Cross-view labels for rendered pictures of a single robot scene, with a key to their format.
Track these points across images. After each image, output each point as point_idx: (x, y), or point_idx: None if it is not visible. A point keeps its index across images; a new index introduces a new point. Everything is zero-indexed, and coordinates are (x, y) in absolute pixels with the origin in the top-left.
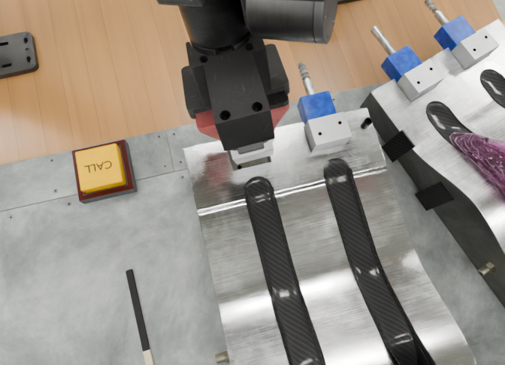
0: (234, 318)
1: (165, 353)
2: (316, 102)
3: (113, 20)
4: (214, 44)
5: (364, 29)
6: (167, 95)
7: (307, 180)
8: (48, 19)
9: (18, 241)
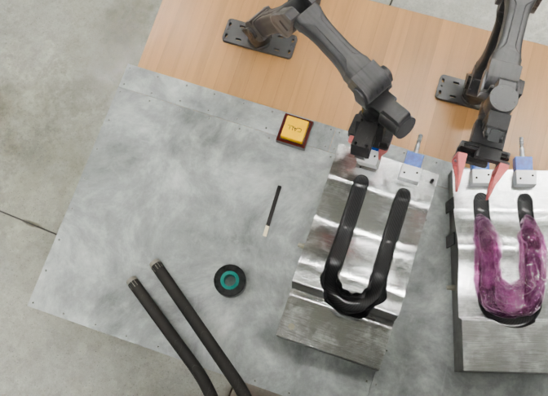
0: (317, 227)
1: (275, 232)
2: (413, 157)
3: None
4: (367, 117)
5: None
6: (347, 109)
7: (386, 191)
8: None
9: (236, 142)
